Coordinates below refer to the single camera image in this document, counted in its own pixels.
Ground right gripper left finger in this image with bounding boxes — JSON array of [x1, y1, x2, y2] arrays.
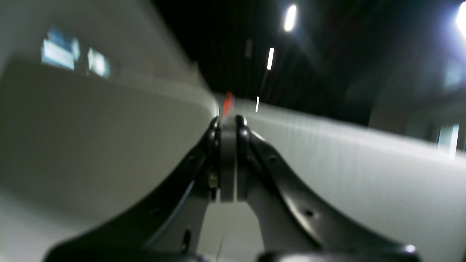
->
[[44, 118, 237, 262]]

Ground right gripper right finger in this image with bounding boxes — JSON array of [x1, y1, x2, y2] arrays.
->
[[235, 115, 420, 262]]

